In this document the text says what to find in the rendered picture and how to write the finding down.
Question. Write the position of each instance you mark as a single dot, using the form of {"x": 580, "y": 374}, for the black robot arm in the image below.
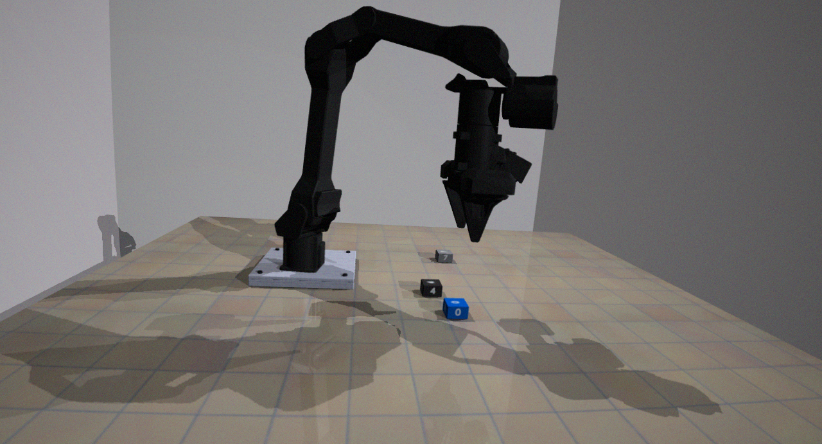
{"x": 330, "y": 57}

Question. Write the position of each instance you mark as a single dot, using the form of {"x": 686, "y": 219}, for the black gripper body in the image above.
{"x": 473, "y": 147}

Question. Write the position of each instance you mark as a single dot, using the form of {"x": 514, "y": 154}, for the blue block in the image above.
{"x": 455, "y": 308}

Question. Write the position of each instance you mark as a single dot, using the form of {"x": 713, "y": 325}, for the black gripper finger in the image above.
{"x": 477, "y": 210}
{"x": 452, "y": 190}

